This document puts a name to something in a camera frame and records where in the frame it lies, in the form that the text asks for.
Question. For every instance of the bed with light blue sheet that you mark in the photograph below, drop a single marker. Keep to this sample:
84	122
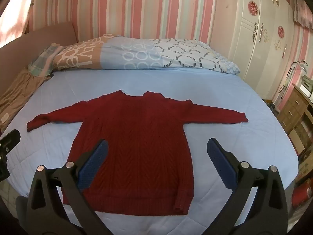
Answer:
220	90

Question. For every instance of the red bag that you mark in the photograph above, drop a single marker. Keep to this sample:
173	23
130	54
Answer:
298	195

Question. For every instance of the plaid pillow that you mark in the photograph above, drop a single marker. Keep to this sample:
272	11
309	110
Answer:
41	61

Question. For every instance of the desk lamp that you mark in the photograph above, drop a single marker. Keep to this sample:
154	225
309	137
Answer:
289	71

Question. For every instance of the blue and tan printed duvet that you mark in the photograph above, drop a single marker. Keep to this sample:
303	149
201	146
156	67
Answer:
137	53

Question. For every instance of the wooden drawer cabinet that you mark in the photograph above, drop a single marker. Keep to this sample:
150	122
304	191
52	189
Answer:
293	110

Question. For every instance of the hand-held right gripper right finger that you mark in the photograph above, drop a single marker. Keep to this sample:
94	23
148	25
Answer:
220	162

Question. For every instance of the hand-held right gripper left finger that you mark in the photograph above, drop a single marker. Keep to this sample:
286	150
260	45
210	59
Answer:
94	162

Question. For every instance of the brown satin pillow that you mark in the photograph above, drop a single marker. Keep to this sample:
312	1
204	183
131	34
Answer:
19	90

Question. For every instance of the red knitted sweater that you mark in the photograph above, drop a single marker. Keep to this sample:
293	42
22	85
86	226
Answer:
141	139

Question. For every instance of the white wardrobe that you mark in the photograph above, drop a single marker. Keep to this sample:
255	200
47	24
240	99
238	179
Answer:
259	41

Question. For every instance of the brown bed headboard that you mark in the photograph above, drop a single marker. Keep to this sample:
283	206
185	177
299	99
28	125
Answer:
36	41

